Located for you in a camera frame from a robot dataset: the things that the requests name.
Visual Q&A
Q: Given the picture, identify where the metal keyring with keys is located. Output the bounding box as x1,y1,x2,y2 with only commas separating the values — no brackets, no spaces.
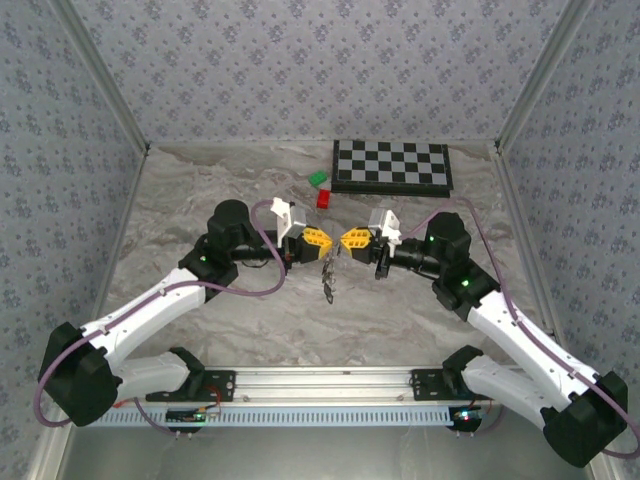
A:
319,246,345,305

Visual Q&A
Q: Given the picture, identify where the black grey chessboard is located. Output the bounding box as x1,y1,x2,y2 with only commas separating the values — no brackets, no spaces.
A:
330,138,456,199

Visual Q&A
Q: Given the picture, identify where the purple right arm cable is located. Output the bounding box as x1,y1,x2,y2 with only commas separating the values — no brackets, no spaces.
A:
398,197,640,460

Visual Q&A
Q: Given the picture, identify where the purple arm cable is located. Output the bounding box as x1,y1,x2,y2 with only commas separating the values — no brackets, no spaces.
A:
32,200,287,440
398,197,640,460

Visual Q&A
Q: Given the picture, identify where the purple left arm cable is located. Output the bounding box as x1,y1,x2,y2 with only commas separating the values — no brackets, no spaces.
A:
32,200,287,440

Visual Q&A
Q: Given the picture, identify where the aluminium table side rail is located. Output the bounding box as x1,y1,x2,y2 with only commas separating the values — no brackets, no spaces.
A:
24,147,151,480
492,144,619,480

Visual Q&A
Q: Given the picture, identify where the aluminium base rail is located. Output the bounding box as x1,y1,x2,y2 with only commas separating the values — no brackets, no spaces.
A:
114,365,506,405

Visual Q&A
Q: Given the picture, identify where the light blue slotted cable duct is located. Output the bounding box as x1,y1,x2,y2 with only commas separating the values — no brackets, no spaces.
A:
94,405,454,428

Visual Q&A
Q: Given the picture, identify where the aluminium frame post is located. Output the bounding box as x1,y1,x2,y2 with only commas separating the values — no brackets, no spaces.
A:
494,0,599,151
48,0,151,154

